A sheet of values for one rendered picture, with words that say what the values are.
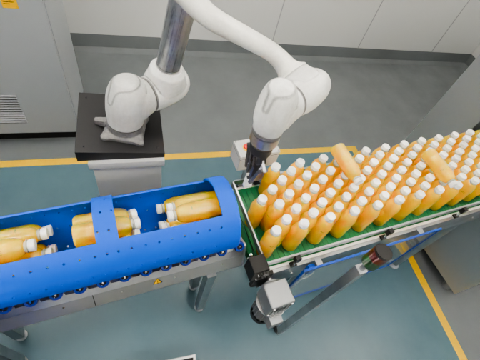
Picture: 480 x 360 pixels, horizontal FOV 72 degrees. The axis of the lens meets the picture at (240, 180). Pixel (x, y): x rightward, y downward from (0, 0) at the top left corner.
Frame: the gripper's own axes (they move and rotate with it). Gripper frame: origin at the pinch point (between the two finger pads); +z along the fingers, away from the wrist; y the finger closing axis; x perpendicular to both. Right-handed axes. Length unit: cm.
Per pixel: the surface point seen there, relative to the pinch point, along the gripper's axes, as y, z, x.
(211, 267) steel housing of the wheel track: -13.5, 40.6, 12.8
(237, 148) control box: 28.5, 18.4, -9.5
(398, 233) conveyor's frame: -23, 39, -81
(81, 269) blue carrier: -13, 12, 57
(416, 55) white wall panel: 218, 120, -355
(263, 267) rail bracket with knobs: -23.1, 28.1, -4.1
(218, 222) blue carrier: -9.6, 8.0, 13.2
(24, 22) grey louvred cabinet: 148, 29, 76
